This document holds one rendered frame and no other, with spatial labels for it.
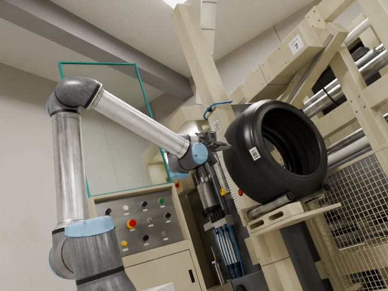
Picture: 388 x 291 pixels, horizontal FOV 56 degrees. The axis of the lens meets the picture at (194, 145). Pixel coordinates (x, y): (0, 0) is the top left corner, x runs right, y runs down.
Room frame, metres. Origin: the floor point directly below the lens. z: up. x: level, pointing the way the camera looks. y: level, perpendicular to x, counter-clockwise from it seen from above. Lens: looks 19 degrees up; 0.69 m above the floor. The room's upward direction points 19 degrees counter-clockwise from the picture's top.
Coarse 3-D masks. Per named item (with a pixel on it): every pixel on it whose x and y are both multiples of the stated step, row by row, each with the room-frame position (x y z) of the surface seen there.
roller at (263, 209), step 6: (288, 192) 1.84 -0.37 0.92; (276, 198) 1.91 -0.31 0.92; (282, 198) 1.86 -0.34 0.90; (288, 198) 1.83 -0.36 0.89; (264, 204) 1.99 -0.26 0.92; (270, 204) 1.94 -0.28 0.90; (276, 204) 1.91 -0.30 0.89; (282, 204) 1.90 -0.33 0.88; (252, 210) 2.08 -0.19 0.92; (258, 210) 2.03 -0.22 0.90; (264, 210) 1.99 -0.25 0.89; (270, 210) 1.98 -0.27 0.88; (252, 216) 2.09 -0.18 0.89; (258, 216) 2.07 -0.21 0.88
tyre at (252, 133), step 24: (240, 120) 1.82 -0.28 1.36; (264, 120) 2.15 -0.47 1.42; (288, 120) 2.12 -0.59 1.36; (240, 144) 1.79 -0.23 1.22; (264, 144) 1.78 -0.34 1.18; (288, 144) 2.24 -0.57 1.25; (312, 144) 2.13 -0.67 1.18; (240, 168) 1.85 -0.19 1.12; (264, 168) 1.78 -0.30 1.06; (288, 168) 2.23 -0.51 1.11; (312, 168) 2.15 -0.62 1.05; (264, 192) 1.90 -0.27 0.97; (312, 192) 1.98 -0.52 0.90
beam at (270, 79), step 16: (304, 32) 1.82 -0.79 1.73; (320, 32) 1.90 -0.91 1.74; (288, 48) 1.91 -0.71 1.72; (304, 48) 1.83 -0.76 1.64; (320, 48) 1.88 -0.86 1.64; (272, 64) 2.04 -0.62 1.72; (288, 64) 1.95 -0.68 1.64; (304, 64) 2.01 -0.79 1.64; (256, 80) 2.18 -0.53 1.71; (272, 80) 2.09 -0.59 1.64; (288, 80) 2.16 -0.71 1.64; (256, 96) 2.25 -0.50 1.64; (272, 96) 2.34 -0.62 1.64
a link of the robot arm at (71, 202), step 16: (48, 112) 1.31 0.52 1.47; (64, 112) 1.25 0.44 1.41; (64, 128) 1.25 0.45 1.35; (80, 128) 1.31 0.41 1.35; (64, 144) 1.25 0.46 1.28; (80, 144) 1.30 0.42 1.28; (64, 160) 1.25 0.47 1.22; (80, 160) 1.29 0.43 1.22; (64, 176) 1.25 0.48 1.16; (80, 176) 1.28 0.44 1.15; (64, 192) 1.25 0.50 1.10; (80, 192) 1.27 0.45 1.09; (64, 208) 1.25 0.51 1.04; (80, 208) 1.27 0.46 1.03; (64, 224) 1.23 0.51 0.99; (64, 240) 1.20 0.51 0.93; (48, 256) 1.31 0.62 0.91; (64, 272) 1.24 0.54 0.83
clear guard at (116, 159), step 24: (72, 72) 2.05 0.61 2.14; (96, 72) 2.14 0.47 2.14; (120, 72) 2.24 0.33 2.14; (120, 96) 2.21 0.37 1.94; (144, 96) 2.31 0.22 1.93; (96, 120) 2.10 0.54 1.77; (96, 144) 2.08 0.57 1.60; (120, 144) 2.16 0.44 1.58; (144, 144) 2.25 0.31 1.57; (96, 168) 2.06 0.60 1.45; (120, 168) 2.14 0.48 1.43; (144, 168) 2.23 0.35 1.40; (96, 192) 2.04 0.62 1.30
